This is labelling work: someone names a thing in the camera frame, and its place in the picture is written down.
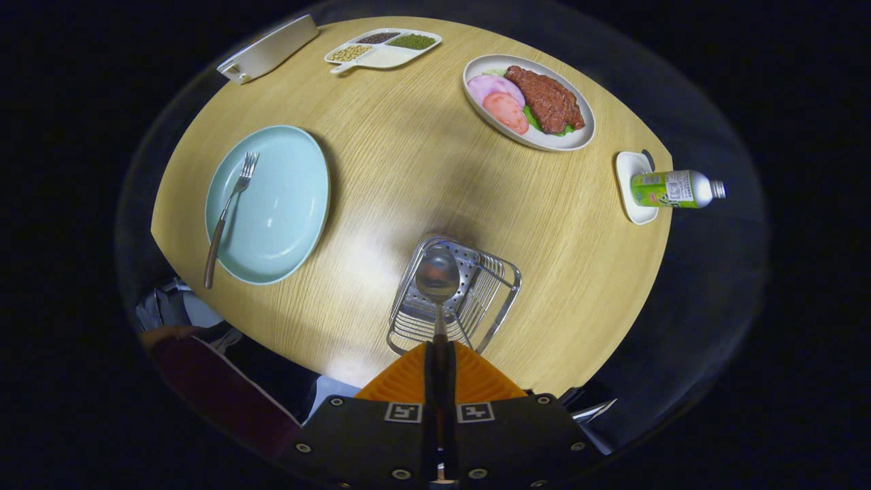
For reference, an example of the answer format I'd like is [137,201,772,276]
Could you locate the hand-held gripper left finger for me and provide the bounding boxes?
[279,342,437,488]

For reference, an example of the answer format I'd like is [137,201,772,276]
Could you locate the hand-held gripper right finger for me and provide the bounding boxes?
[446,342,608,488]

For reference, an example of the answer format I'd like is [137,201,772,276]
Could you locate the metal spoon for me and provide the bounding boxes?
[414,248,461,485]

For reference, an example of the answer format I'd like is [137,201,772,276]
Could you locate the fork with brown handle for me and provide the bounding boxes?
[203,151,260,289]

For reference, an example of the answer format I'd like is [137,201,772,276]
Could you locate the black clothing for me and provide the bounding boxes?
[204,320,321,426]

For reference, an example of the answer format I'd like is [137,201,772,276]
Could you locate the dark red clothing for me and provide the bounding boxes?
[146,333,303,458]

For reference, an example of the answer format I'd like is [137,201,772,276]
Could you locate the light blue plate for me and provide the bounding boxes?
[205,125,331,285]

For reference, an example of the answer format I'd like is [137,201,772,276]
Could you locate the grey bag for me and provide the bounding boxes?
[134,276,225,334]

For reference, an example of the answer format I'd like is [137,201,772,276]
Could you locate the white oval food plate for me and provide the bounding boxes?
[462,54,596,152]

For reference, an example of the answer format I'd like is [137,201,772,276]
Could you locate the green lettuce leaf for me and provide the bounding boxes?
[484,67,576,137]

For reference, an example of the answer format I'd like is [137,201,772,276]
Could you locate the small white coaster dish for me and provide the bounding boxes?
[615,151,659,226]

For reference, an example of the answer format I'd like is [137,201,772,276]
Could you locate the salmon red ham slice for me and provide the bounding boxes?
[482,91,530,135]

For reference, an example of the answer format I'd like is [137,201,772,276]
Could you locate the silver bottle with green label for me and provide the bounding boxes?
[630,169,727,210]

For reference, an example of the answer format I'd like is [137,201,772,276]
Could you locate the brown steak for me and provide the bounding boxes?
[504,65,586,135]

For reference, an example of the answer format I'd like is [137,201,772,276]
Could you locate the pale pink ham slice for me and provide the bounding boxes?
[467,73,526,110]

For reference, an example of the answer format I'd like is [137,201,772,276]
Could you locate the white divided tray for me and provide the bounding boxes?
[324,28,442,74]

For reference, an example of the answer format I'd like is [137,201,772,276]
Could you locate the white toaster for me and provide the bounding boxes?
[216,14,320,85]

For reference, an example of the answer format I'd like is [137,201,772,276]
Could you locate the metal wire basket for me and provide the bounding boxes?
[387,235,523,357]

